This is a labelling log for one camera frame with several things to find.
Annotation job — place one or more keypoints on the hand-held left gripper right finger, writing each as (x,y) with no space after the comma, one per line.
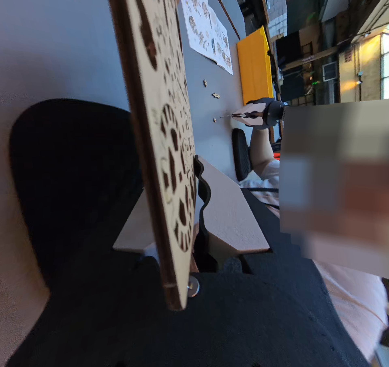
(234,221)

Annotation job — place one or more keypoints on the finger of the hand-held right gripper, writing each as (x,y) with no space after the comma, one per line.
(253,120)
(253,109)

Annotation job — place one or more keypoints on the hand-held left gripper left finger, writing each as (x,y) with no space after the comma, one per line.
(133,233)

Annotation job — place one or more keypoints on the laser-cut plywood parts sheet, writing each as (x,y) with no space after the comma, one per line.
(142,93)

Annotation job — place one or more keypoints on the person's right forearm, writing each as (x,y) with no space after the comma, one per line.
(261,151)

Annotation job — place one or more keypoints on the black foam mat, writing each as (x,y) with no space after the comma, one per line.
(60,160)
(241,154)

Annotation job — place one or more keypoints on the yellow plastic bin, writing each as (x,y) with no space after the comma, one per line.
(253,69)

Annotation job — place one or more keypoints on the white instruction booklet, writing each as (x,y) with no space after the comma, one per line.
(200,23)

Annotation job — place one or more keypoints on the person's light clothing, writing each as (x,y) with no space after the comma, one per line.
(349,306)

